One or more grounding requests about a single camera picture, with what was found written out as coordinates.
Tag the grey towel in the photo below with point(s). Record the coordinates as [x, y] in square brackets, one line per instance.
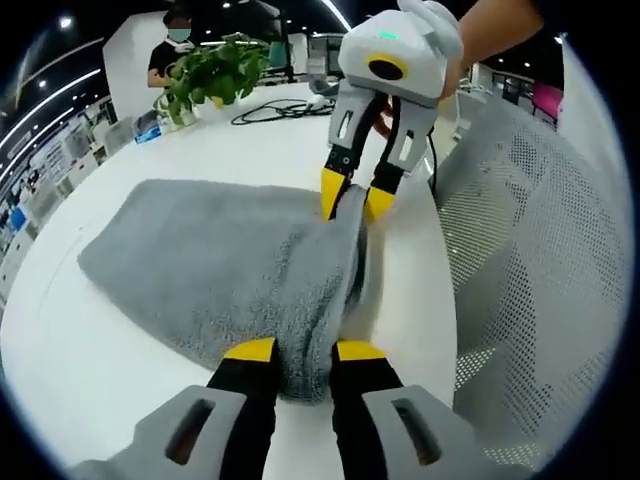
[200, 260]

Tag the blue packet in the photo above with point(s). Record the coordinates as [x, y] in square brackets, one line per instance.
[148, 135]

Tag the white power plug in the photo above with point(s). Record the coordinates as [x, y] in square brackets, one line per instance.
[315, 102]

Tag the person's right hand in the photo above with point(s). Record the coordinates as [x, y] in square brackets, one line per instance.
[383, 120]

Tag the green potted plant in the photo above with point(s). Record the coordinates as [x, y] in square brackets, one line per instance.
[220, 75]

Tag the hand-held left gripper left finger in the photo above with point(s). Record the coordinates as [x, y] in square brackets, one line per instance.
[200, 430]

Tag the grey mesh chair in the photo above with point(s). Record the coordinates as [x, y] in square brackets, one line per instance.
[540, 250]

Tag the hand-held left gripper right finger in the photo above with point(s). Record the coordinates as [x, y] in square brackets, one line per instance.
[390, 425]

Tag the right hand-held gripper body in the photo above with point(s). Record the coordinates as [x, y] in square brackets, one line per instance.
[400, 50]

